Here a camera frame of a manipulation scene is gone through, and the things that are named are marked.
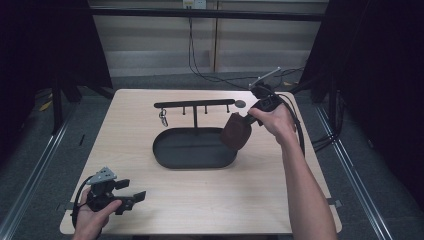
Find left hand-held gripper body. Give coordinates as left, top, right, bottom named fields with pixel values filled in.
left=85, top=166, right=134, bottom=215

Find hand-held gripper cable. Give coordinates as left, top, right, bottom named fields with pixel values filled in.
left=70, top=175, right=94, bottom=229
left=273, top=93, right=306, bottom=158

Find left hand-held gripper cable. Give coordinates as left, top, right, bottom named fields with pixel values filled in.
left=70, top=175, right=94, bottom=229

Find yellow floor tape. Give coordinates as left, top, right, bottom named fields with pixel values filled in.
left=38, top=99, right=54, bottom=113

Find person's right hand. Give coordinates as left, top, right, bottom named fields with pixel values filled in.
left=248, top=103, right=297, bottom=146

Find black curtain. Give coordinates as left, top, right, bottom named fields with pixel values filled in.
left=299, top=0, right=424, bottom=208
left=0, top=0, right=113, bottom=161

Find black horizontal frame bar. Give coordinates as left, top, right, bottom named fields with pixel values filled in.
left=89, top=8, right=329, bottom=23

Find bundle of black floor cables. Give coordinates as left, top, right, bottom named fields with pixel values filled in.
left=311, top=133, right=338, bottom=153

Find brown leather pouch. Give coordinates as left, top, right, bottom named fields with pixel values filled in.
left=219, top=112, right=253, bottom=152

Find metal floor rail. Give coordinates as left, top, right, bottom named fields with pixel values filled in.
left=0, top=103, right=79, bottom=240
left=314, top=104, right=394, bottom=240

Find silver metal keychain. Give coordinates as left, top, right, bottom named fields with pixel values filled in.
left=158, top=108, right=169, bottom=128

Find person's left hand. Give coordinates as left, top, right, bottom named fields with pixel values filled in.
left=72, top=188, right=123, bottom=240

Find black stand post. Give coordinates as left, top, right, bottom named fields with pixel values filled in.
left=51, top=79, right=64, bottom=136

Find black key rack with tray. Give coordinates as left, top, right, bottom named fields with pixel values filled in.
left=152, top=98, right=247, bottom=170

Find white wall outlet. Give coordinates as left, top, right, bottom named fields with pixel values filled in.
left=182, top=0, right=208, bottom=10

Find right hand-held gripper cable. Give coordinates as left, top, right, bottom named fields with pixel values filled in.
left=273, top=93, right=306, bottom=158

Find long black wall cable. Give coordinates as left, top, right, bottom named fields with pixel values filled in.
left=187, top=18, right=306, bottom=92

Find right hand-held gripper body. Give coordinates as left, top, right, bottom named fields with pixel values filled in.
left=248, top=66, right=283, bottom=111

